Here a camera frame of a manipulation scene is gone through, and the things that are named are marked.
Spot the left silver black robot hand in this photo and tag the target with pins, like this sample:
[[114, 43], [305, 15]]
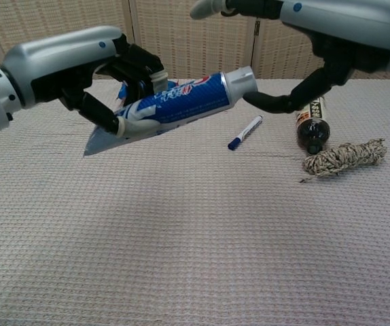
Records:
[[45, 64]]

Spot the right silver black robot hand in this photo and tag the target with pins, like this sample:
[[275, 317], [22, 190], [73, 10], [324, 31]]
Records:
[[351, 27]]

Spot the blue white toothpaste tube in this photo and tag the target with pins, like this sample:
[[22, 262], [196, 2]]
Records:
[[188, 102]]

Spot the blue white marker pen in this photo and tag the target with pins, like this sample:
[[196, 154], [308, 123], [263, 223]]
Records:
[[246, 132]]

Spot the blue snack bag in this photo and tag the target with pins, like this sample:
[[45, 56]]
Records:
[[122, 90]]

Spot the brown drink bottle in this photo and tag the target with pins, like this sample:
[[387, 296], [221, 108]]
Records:
[[312, 130]]

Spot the white woven tablecloth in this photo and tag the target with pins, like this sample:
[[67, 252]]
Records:
[[181, 237]]

